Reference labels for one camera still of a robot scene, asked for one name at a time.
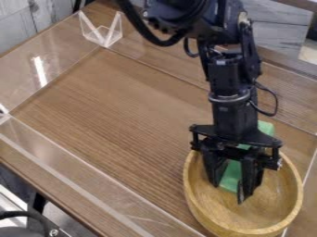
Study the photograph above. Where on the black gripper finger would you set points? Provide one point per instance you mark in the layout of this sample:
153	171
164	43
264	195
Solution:
251	178
215	164

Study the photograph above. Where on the green rectangular block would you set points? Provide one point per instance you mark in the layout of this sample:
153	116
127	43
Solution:
232	171

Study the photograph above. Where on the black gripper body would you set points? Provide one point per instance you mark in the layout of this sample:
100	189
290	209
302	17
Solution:
232	134

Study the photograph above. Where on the black table leg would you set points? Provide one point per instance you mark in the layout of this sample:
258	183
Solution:
38	202

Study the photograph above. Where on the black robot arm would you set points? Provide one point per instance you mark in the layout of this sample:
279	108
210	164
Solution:
216	23

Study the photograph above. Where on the brown wooden bowl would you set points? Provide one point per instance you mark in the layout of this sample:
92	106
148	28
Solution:
263	215

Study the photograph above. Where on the clear acrylic front wall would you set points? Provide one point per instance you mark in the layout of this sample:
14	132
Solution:
85	192

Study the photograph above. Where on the clear acrylic corner bracket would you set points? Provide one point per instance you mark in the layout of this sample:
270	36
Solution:
104	36

